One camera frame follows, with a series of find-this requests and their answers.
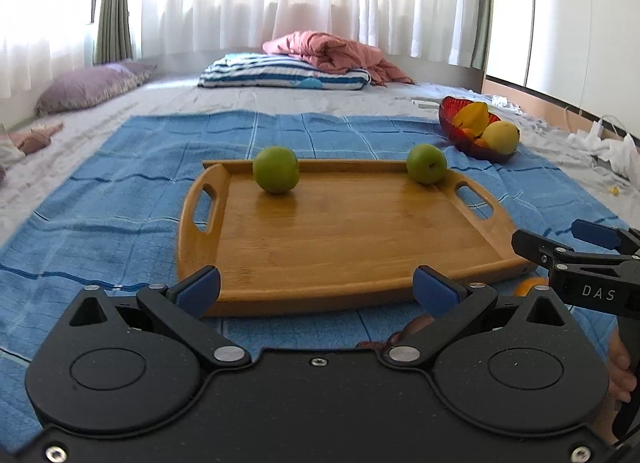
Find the pink clothes pile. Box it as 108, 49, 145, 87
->
0, 120, 66, 184

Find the pink quilt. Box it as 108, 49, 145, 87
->
262, 30, 416, 89

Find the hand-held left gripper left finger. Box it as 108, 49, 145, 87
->
67, 265, 251, 371

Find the orange tangerine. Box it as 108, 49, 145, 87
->
515, 277, 550, 298

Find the purple pillow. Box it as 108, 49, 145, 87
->
35, 62, 158, 117

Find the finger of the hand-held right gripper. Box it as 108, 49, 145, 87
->
511, 229, 576, 269
571, 219, 640, 256

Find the white crumpled cloth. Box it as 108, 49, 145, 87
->
490, 93, 531, 116

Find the wooden tray with handles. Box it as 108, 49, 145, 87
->
176, 159, 538, 318

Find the blue white striped pillow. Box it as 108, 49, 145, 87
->
198, 53, 372, 91

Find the green apple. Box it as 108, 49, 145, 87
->
405, 144, 448, 186
252, 146, 301, 195

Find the grey bed sheet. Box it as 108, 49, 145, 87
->
0, 68, 640, 254

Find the green curtain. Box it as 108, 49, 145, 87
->
94, 0, 135, 65
470, 0, 496, 70

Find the blue checkered blanket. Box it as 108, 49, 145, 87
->
0, 110, 632, 436

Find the person's right hand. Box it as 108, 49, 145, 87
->
606, 329, 638, 405

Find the white clothes pile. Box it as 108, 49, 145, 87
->
567, 116, 640, 179

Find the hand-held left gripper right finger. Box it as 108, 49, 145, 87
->
382, 265, 573, 369

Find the yellow mango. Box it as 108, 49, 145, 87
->
479, 120, 521, 155

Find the red glass bowl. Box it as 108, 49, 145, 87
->
439, 96, 518, 162

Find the white wardrobe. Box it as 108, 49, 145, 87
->
485, 0, 640, 139

